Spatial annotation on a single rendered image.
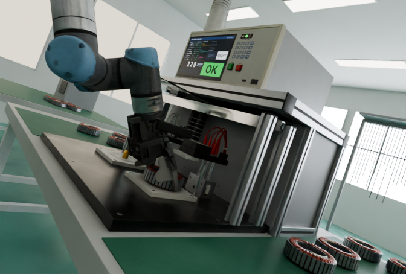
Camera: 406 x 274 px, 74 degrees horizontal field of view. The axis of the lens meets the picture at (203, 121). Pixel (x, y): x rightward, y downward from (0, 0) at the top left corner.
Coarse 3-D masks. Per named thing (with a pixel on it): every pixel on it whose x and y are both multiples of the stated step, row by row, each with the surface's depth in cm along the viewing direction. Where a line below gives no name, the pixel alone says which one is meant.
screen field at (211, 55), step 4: (208, 52) 97; (212, 52) 95; (216, 52) 93; (220, 52) 92; (224, 52) 90; (208, 56) 96; (212, 56) 94; (216, 56) 93; (220, 56) 91; (224, 56) 90
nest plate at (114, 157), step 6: (96, 150) 92; (102, 150) 90; (108, 150) 94; (108, 156) 84; (114, 156) 87; (120, 156) 91; (132, 156) 99; (114, 162) 82; (120, 162) 83; (126, 162) 85; (132, 162) 88; (138, 168) 87; (144, 168) 89
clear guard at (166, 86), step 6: (162, 78) 81; (162, 84) 92; (168, 84) 87; (174, 84) 84; (168, 90) 102; (174, 90) 95; (180, 90) 89; (186, 90) 87; (186, 96) 101; (192, 96) 94; (198, 96) 91
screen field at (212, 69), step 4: (204, 64) 96; (208, 64) 95; (212, 64) 93; (216, 64) 92; (220, 64) 90; (204, 68) 96; (208, 68) 94; (212, 68) 93; (216, 68) 91; (220, 68) 90; (204, 72) 95; (208, 72) 93; (212, 72) 92; (216, 72) 90; (220, 72) 89; (212, 76) 91; (216, 76) 90
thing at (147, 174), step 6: (150, 168) 70; (156, 168) 75; (144, 174) 71; (150, 174) 69; (180, 174) 76; (150, 180) 69; (180, 180) 71; (162, 186) 68; (168, 186) 68; (180, 186) 72
